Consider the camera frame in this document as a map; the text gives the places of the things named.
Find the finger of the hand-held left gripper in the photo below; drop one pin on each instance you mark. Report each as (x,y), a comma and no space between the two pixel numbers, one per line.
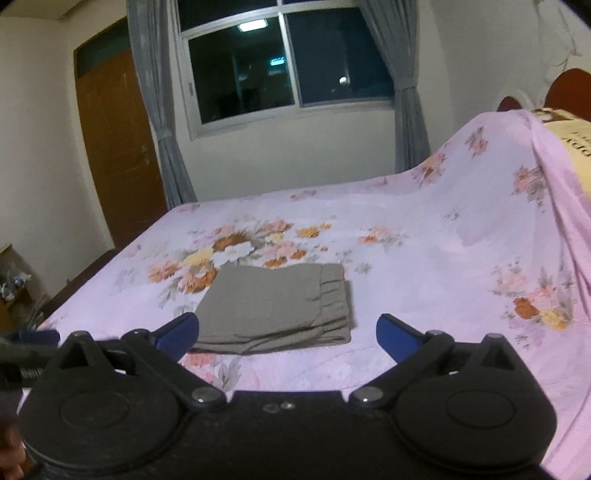
(39,338)

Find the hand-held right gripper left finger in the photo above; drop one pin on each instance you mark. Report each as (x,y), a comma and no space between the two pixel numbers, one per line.
(178,330)

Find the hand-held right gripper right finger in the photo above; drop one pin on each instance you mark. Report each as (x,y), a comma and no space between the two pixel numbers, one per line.
(397,337)

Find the grey-green pants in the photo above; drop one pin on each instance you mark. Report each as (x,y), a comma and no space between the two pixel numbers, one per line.
(272,304)

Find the wooden bedside cabinet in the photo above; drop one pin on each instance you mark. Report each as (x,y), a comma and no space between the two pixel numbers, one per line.
(16,295)

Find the pink floral bed sheet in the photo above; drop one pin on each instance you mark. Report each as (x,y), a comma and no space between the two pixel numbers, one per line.
(415,277)

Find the brown wooden door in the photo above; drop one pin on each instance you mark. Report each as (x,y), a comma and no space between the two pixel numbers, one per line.
(117,138)

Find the grey curtain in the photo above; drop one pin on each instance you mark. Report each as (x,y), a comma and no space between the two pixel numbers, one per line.
(157,101)
(408,92)

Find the yellow printed pillow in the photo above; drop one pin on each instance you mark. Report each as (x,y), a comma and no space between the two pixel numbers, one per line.
(575,138)

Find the aluminium sliding window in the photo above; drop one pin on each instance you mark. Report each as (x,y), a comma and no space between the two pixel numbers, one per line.
(286,60)

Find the brown wooden headboard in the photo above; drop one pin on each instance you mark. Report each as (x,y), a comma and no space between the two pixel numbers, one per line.
(570,90)

